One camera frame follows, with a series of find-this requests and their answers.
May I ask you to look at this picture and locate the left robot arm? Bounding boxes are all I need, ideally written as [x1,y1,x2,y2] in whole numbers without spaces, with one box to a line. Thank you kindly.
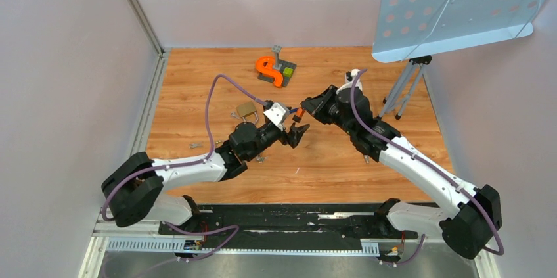
[101,122,310,234]

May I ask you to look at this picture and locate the cable lock silver keys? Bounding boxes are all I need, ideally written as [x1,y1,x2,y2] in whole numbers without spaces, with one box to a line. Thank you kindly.
[256,154,267,163]

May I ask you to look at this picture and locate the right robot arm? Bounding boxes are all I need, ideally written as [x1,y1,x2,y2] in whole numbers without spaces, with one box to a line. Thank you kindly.
[301,85,504,259]

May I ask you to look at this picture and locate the perforated metal music stand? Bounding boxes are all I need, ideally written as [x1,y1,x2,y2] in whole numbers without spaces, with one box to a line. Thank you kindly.
[372,0,546,116]

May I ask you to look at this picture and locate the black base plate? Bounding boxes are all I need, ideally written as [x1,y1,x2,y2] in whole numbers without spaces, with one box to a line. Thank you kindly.
[181,202,423,251]

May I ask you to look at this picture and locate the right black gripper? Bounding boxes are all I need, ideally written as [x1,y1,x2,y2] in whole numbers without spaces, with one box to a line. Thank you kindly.
[300,85,355,137]

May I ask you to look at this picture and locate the large brass padlock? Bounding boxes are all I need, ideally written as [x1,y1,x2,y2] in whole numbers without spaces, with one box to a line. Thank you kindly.
[236,101,259,125]

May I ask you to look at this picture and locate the orange small padlock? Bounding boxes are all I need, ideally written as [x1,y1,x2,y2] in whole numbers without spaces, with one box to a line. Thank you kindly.
[292,108,305,123]

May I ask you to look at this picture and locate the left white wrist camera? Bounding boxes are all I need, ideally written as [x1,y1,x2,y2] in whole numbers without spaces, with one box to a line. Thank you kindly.
[263,102,290,131]

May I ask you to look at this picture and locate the orange S-shaped toy base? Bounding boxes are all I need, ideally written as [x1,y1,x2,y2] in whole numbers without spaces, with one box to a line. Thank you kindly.
[255,45,297,88]

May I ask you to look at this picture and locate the small silver key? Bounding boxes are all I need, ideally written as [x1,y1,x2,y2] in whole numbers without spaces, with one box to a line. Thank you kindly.
[189,143,203,149]

